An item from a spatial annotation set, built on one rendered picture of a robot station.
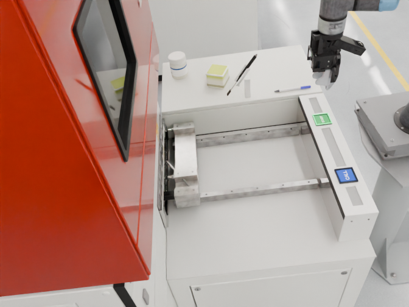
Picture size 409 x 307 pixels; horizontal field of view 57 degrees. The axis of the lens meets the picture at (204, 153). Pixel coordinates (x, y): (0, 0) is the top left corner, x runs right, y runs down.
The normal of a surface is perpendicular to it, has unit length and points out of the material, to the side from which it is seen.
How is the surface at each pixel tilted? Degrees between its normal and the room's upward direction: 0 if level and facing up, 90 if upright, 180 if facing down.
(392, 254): 0
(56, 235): 90
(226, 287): 90
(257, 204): 0
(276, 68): 0
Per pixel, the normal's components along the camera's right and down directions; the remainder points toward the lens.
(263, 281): 0.07, 0.72
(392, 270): -0.11, -0.69
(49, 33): 0.99, -0.12
